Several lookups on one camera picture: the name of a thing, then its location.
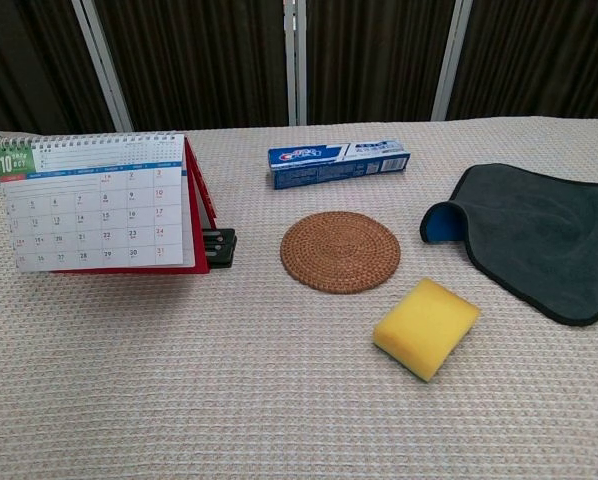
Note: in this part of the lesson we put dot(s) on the red desk calendar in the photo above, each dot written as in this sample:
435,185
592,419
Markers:
99,210

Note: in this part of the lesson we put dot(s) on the round woven rattan coaster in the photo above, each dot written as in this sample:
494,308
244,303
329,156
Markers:
340,251

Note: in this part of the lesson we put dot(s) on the black binder clips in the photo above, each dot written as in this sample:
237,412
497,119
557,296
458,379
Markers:
222,247

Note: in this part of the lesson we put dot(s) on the blue toothpaste box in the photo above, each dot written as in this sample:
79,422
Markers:
329,162

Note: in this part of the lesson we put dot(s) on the beige woven tablecloth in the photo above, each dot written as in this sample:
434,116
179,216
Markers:
279,375

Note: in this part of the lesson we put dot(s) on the yellow sponge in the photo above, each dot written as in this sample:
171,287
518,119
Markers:
424,327

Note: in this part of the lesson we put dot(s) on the dark folding screen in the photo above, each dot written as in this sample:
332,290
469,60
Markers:
299,55

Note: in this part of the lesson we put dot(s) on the dark grey microfibre cloth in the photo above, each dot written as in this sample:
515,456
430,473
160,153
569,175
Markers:
544,235

